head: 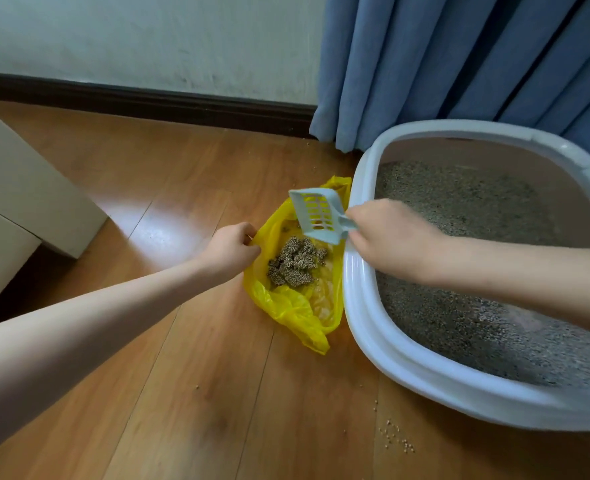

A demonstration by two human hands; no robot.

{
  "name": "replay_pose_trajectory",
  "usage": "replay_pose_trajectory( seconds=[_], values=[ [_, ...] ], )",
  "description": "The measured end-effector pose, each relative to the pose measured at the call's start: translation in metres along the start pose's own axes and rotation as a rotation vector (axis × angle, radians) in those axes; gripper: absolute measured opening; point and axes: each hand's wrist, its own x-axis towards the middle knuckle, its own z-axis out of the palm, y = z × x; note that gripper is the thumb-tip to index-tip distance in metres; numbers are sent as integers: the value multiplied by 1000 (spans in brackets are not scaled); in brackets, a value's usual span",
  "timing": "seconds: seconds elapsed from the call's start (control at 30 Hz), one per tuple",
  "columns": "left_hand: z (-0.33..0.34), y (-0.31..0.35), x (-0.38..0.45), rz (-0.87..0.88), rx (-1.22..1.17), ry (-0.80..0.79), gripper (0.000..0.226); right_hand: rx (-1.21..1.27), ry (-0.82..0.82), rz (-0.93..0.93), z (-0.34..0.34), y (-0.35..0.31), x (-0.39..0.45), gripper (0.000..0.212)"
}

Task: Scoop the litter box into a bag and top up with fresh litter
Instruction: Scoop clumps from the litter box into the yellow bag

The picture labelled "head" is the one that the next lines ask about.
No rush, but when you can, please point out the person's right hand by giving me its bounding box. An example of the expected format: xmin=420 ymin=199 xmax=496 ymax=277
xmin=344 ymin=198 xmax=448 ymax=285

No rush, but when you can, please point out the person's left hand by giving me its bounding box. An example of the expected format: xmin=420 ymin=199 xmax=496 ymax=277
xmin=194 ymin=222 xmax=262 ymax=288

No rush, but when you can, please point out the yellow plastic bag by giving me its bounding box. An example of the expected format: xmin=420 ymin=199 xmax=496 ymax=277
xmin=242 ymin=175 xmax=354 ymax=355

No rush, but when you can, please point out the light blue litter scoop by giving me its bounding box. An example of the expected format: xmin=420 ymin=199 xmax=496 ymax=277
xmin=288 ymin=187 xmax=358 ymax=245

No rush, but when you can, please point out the grey cat litter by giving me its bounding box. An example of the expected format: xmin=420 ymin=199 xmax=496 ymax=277
xmin=374 ymin=160 xmax=590 ymax=389

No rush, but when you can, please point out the white oval litter box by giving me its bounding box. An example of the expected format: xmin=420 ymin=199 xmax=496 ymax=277
xmin=342 ymin=119 xmax=590 ymax=433

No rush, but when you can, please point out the person's left forearm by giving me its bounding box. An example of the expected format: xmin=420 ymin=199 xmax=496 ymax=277
xmin=0 ymin=259 xmax=211 ymax=461

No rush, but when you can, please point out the blue curtain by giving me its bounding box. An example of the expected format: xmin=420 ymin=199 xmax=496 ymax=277
xmin=308 ymin=0 xmax=590 ymax=168

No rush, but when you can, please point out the dark wall baseboard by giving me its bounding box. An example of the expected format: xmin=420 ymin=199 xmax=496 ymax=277
xmin=0 ymin=70 xmax=318 ymax=139

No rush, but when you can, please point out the white bed frame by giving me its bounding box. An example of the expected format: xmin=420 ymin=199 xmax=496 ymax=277
xmin=0 ymin=97 xmax=108 ymax=323

